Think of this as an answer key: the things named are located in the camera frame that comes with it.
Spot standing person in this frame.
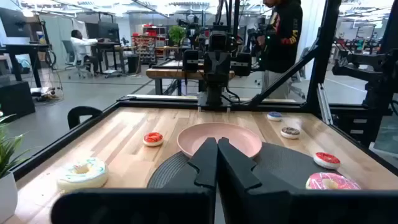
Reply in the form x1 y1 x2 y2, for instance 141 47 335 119
256 0 304 100

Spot shelf with red bins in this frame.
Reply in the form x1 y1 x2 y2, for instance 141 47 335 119
132 24 169 65

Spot small red striped donut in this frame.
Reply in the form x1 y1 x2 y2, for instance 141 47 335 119
142 132 165 147

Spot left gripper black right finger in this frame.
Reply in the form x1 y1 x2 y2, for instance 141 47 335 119
217 138 293 224

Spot wooden workbench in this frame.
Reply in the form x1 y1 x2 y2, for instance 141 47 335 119
145 67 236 96

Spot green plant in white pot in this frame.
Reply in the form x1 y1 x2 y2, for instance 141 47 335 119
0 111 30 224

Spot small red sprinkled donut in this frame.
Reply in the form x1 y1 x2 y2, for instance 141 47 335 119
313 152 341 170

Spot black computer monitors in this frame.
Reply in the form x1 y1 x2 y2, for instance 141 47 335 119
84 21 121 43

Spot black frame handle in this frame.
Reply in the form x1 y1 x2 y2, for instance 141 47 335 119
67 106 103 130

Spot large white frosted donut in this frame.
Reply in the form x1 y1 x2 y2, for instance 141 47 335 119
57 157 109 192

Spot small blue donut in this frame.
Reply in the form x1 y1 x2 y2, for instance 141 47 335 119
266 111 283 122

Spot large grey round placemat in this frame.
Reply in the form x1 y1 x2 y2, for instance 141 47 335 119
146 142 340 190

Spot large black monitor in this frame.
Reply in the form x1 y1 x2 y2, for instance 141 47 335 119
0 6 32 39

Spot leafy background plant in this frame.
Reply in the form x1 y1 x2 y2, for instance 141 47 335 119
167 24 187 47

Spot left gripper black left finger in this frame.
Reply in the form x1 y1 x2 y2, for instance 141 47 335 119
161 138 218 190

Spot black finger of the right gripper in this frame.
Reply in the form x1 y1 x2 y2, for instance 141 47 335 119
204 53 218 87
216 53 231 87

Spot seated person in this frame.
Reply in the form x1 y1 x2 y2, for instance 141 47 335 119
70 29 105 75

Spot black neighbouring robot station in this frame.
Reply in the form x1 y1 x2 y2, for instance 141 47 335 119
331 0 398 147

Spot black cabinet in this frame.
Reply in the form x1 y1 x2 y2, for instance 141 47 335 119
0 80 36 123

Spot grey office chair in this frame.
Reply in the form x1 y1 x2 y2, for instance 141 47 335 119
61 39 94 79

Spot pink round plate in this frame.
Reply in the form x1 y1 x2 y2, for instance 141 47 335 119
176 121 263 159

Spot dark office desk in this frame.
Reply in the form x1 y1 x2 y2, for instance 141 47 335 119
91 42 139 75

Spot small chocolate donut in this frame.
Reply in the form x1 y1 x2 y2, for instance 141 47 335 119
280 126 301 140

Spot large pink frosted donut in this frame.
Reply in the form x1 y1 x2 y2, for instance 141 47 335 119
305 172 361 190

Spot black standing desk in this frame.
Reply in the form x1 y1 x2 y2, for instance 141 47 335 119
0 43 53 88

